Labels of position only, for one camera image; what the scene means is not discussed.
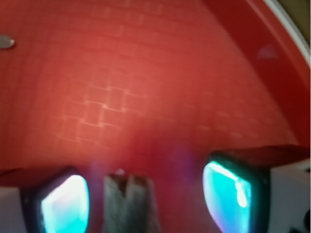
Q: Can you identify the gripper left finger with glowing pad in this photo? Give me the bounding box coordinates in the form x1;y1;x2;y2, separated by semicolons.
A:
0;166;89;233

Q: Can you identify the red plastic tray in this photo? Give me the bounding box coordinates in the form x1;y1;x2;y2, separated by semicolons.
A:
0;0;310;233

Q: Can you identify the brown wood chip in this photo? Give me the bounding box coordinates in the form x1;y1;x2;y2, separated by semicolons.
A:
103;172;162;233

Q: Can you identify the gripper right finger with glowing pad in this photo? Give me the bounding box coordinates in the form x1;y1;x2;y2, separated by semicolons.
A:
203;145;311;233

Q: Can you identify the silver key bunch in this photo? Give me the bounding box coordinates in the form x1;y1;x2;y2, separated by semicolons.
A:
0;34;15;49

